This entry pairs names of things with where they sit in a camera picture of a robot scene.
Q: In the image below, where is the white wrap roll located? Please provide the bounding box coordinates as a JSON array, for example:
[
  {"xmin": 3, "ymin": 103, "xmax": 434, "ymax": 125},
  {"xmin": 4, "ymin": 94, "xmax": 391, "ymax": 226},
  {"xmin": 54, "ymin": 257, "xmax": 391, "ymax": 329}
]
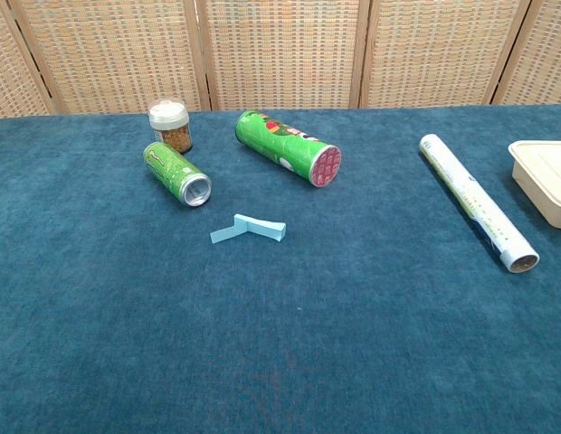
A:
[{"xmin": 418, "ymin": 133, "xmax": 541, "ymax": 276}]

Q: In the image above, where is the woven wooden folding screen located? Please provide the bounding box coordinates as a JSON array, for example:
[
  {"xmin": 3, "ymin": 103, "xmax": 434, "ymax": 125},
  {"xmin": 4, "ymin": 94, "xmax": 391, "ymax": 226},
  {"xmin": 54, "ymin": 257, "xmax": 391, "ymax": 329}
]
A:
[{"xmin": 0, "ymin": 0, "xmax": 561, "ymax": 122}]

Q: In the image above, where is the green drink can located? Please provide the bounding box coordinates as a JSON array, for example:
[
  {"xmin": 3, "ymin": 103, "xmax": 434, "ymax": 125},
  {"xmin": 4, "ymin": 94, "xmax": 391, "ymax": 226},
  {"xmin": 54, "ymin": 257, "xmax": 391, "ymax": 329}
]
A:
[{"xmin": 142, "ymin": 141, "xmax": 213, "ymax": 209}]

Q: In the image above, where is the green chips tube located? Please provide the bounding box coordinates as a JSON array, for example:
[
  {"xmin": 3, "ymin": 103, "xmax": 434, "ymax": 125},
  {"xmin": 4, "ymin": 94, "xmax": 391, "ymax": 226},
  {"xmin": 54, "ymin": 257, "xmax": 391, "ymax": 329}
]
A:
[{"xmin": 235, "ymin": 109, "xmax": 343, "ymax": 188}]

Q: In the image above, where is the blue carpet table mat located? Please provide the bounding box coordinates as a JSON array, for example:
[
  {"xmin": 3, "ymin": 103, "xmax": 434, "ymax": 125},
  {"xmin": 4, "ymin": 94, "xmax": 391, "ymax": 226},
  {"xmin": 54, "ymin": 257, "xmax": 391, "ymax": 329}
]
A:
[{"xmin": 0, "ymin": 104, "xmax": 561, "ymax": 434}]

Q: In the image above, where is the spice jar with white lid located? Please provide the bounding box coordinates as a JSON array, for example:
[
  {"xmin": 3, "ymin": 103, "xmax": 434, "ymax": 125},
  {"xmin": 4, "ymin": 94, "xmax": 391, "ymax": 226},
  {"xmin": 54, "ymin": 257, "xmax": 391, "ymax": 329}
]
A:
[{"xmin": 147, "ymin": 99, "xmax": 194, "ymax": 155}]

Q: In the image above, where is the light blue paper piece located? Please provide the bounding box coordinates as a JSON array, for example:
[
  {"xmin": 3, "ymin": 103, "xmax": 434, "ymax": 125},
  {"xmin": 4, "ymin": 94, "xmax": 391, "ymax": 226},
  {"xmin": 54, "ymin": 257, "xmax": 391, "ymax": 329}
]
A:
[{"xmin": 209, "ymin": 213, "xmax": 287, "ymax": 246}]

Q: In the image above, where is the beige lunch box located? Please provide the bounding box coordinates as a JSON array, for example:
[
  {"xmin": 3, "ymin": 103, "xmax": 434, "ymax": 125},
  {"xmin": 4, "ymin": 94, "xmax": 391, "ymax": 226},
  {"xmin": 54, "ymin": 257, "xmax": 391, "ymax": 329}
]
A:
[{"xmin": 508, "ymin": 139, "xmax": 561, "ymax": 230}]

